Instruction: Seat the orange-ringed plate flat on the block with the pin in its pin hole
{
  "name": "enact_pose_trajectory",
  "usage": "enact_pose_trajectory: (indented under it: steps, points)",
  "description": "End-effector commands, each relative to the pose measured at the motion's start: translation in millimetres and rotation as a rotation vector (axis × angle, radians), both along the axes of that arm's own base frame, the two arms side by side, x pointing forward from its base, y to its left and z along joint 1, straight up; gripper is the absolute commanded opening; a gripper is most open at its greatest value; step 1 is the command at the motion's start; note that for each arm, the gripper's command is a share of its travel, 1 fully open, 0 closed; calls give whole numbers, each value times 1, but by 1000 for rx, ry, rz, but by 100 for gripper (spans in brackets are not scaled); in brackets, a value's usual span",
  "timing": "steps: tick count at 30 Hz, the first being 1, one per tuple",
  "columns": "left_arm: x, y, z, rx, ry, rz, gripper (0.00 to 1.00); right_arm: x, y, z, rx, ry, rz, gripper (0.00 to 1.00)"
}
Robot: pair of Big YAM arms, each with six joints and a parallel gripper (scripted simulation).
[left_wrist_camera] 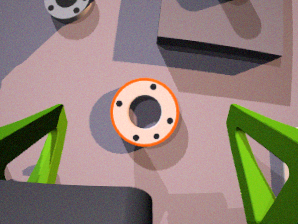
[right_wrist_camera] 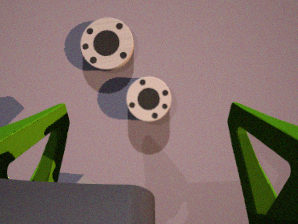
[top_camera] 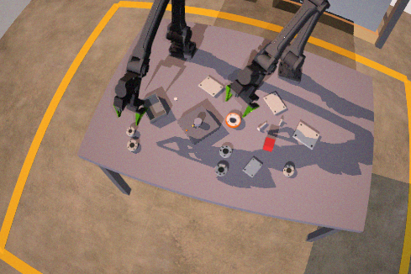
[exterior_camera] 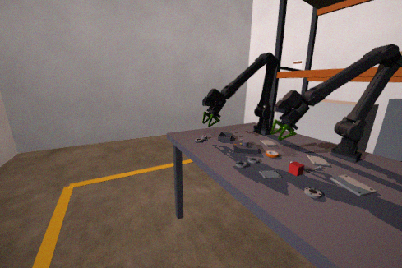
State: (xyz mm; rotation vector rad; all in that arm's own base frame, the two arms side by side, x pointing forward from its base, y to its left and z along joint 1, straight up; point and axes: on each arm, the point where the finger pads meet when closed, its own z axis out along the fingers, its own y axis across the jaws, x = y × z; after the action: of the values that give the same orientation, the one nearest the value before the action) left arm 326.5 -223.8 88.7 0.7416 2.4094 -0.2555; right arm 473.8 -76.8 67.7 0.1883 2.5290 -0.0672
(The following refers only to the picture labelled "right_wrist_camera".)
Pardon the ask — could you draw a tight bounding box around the beige round plate with holes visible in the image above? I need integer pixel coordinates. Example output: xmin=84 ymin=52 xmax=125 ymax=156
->
xmin=126 ymin=77 xmax=171 ymax=122
xmin=80 ymin=18 xmax=134 ymax=71

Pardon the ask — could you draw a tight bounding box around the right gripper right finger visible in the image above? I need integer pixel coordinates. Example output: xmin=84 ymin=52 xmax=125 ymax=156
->
xmin=228 ymin=102 xmax=298 ymax=224

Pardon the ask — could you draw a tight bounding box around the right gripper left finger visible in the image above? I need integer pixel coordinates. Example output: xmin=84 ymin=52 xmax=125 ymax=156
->
xmin=0 ymin=103 xmax=70 ymax=182

